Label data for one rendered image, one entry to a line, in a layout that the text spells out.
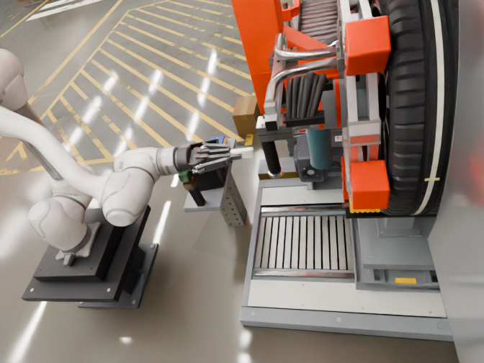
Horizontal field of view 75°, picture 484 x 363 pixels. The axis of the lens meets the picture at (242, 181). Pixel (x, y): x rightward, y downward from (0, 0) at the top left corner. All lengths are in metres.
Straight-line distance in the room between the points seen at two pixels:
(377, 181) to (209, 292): 1.14
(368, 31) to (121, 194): 0.69
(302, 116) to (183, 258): 1.25
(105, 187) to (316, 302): 0.97
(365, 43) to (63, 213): 1.31
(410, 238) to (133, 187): 1.06
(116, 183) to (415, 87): 0.74
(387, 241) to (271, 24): 0.97
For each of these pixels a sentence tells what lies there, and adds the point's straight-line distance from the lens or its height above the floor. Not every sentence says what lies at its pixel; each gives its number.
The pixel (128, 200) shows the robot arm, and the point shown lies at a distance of 0.90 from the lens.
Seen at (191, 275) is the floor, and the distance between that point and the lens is 1.75.
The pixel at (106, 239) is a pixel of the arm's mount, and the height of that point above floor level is 0.37.
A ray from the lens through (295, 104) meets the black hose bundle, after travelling 0.76.
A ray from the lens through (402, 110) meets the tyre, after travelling 0.69.
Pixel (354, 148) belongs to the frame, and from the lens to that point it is 0.75.
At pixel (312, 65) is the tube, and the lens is 0.88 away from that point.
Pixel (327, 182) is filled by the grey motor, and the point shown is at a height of 0.09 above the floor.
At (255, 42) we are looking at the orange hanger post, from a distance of 1.39.
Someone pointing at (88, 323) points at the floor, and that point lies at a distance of 1.95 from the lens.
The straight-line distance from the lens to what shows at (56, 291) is 1.74.
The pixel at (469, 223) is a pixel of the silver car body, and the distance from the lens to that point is 0.58.
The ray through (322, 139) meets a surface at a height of 0.65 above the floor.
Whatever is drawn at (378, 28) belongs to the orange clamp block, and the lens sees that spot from 0.68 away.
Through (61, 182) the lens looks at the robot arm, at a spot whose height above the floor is 0.65.
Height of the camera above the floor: 1.45
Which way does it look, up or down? 46 degrees down
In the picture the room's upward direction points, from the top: 21 degrees counter-clockwise
